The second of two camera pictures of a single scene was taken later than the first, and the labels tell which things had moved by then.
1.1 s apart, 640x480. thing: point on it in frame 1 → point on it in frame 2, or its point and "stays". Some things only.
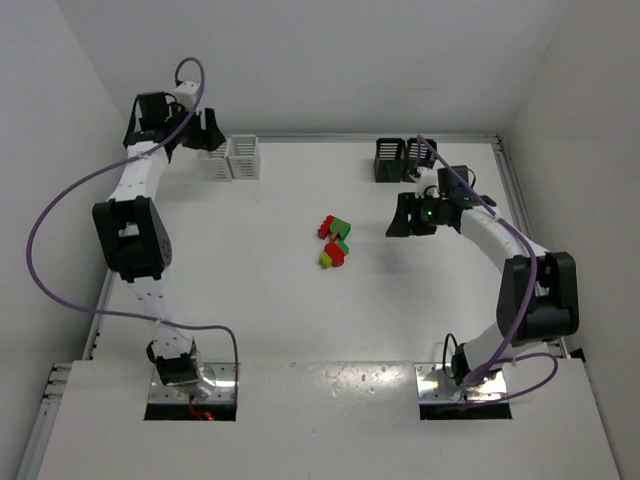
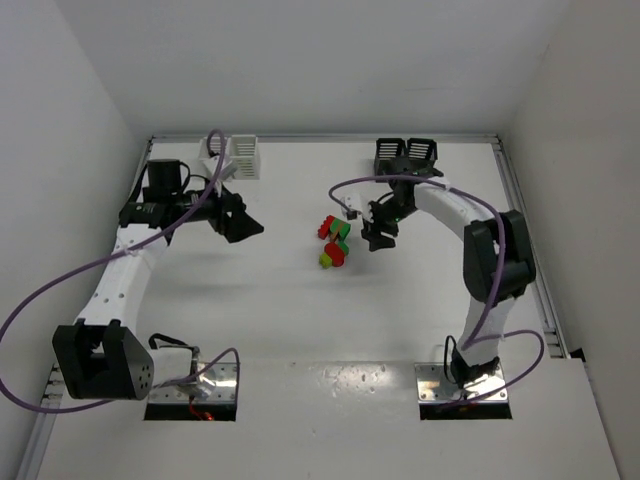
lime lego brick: x=325 y=260 stays
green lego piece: x=343 y=246 stays
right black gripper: x=413 y=214 → x=379 y=220
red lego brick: x=324 y=229 stays
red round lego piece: x=336 y=253 stays
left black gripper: x=195 y=129 → x=223 y=214
